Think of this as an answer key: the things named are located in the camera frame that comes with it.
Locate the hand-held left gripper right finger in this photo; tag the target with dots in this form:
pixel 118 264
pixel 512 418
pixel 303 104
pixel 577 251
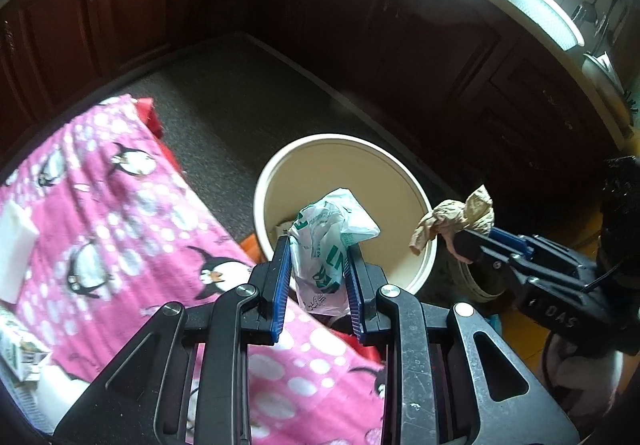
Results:
pixel 354 300

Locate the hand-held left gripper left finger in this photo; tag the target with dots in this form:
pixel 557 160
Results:
pixel 282 285

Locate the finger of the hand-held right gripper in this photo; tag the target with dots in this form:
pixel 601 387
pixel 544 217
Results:
pixel 510 239
pixel 477 247

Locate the brown paper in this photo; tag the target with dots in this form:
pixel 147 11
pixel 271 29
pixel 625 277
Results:
pixel 457 220

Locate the white green printed plastic bag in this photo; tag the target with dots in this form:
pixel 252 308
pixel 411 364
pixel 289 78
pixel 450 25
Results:
pixel 320 245

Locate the beige round plastic bucket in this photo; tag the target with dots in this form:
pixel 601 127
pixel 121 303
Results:
pixel 385 205

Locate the white foam block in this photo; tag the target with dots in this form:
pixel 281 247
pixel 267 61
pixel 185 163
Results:
pixel 15 250

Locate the white green medicine box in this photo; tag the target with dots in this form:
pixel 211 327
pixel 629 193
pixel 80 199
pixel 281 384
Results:
pixel 20 350

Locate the pale round container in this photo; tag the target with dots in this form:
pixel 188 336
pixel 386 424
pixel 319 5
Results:
pixel 480 282

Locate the pale cloth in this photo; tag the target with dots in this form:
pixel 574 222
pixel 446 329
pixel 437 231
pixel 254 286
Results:
pixel 585 375

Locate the pink penguin printed blanket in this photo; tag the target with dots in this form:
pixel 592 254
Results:
pixel 125 225

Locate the red cloth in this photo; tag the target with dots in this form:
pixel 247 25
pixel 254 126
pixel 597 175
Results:
pixel 150 117

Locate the large white basin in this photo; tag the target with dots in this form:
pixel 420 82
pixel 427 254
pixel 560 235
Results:
pixel 547 15

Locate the hanging kitchen utensils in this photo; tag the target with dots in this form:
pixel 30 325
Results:
pixel 600 10

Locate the dark wooden kitchen cabinets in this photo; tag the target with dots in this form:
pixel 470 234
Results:
pixel 350 15

